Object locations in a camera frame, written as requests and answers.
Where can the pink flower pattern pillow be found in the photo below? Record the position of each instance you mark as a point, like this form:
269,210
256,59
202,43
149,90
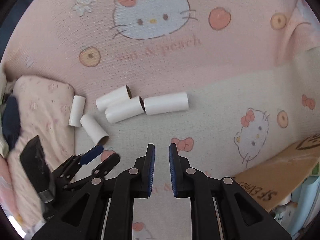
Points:
42,110

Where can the dark blue cloth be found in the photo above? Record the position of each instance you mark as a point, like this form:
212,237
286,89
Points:
11,120

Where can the cardboard box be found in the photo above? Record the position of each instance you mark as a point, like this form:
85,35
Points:
270,177

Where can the white paper tube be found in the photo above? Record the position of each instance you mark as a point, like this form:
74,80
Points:
77,110
122,111
93,128
111,98
166,103

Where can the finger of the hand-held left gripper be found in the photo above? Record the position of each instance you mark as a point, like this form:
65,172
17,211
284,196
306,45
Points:
110,161
91,155

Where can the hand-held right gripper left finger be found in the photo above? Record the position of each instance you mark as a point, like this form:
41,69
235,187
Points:
150,170

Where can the light blue plastic container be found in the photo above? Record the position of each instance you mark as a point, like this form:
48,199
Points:
303,200

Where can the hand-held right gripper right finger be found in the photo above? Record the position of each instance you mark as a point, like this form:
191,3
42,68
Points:
173,170

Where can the pink cat printed blanket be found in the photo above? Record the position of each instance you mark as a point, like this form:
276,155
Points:
200,67

